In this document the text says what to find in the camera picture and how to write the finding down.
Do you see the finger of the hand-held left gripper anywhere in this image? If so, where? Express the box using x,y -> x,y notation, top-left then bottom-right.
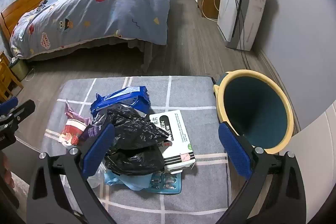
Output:
0,100 -> 36,135
0,97 -> 19,115

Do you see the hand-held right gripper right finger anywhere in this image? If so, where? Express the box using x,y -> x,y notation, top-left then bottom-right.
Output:
218,123 -> 307,224

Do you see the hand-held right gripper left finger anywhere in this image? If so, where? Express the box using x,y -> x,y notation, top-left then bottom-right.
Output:
26,123 -> 116,224

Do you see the purple packet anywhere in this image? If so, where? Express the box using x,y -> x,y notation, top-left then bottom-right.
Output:
78,123 -> 105,144

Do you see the clear plastic bag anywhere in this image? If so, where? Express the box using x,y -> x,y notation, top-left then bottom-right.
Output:
87,164 -> 111,188

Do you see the blue glove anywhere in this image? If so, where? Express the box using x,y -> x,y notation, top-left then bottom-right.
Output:
104,171 -> 125,186

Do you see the red and white wrapper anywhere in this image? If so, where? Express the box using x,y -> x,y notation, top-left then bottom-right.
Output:
59,119 -> 91,147

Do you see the black plastic bag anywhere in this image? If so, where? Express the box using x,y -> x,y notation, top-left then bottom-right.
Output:
92,105 -> 171,176

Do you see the pink foil wrapper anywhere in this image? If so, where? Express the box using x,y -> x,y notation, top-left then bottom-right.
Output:
65,99 -> 90,125

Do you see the yellow rimmed teal bin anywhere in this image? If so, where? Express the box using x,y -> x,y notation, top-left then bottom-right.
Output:
213,70 -> 294,155

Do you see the blue snack bag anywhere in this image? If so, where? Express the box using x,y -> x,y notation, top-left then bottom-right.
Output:
90,86 -> 151,119

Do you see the white medicine box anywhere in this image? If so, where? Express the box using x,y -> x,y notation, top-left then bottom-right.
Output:
149,110 -> 197,171

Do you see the person's left hand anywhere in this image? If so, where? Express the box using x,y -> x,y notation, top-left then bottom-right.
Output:
0,153 -> 15,189

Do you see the wooden chair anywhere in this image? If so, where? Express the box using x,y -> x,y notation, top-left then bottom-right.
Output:
0,51 -> 24,102

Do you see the green bin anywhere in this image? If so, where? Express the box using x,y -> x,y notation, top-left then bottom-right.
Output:
9,57 -> 29,81

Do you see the light blue plastic wrapper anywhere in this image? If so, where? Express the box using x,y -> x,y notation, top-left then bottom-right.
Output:
119,174 -> 158,191

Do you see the blue blister pack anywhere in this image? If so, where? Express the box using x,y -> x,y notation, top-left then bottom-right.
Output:
146,170 -> 182,194

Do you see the grey plaid blanket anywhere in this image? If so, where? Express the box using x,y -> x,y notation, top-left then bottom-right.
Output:
41,76 -> 231,224

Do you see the wooden bed headboard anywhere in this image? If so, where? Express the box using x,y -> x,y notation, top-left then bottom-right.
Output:
0,0 -> 72,38

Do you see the printed blue duvet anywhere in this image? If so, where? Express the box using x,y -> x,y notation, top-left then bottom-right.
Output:
9,0 -> 174,59

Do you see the white air purifier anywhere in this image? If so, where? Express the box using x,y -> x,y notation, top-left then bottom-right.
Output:
217,0 -> 268,51

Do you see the black cable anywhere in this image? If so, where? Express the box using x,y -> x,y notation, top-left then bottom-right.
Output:
228,0 -> 253,69

